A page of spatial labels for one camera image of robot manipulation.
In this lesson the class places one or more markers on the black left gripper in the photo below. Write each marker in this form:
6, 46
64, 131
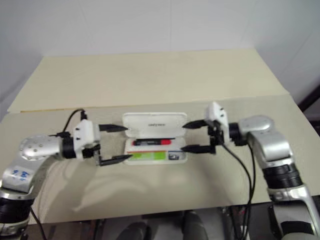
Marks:
91, 151

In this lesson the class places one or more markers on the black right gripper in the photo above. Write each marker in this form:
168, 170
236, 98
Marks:
216, 135

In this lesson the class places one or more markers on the small blue white eraser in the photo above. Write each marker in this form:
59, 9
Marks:
173, 157

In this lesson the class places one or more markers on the red black whiteboard marker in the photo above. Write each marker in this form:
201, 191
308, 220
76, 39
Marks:
165, 142

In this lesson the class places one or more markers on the green plastic eraser stick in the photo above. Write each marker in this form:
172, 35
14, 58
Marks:
150, 156

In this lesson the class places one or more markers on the white case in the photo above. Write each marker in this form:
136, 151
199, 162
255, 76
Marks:
155, 120

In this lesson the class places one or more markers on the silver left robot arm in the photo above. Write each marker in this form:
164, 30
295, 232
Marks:
40, 147

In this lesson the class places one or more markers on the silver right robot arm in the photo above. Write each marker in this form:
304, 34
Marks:
265, 140

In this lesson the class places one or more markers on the cream paper sheet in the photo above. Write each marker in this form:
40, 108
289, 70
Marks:
150, 80

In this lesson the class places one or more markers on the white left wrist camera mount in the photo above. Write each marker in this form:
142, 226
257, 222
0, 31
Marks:
85, 132

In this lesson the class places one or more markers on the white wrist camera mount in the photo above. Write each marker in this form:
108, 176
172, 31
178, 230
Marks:
216, 112
85, 132

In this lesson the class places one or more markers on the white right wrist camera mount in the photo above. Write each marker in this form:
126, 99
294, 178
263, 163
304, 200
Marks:
216, 112

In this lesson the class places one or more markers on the black furniture frame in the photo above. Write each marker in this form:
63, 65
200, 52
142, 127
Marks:
312, 107

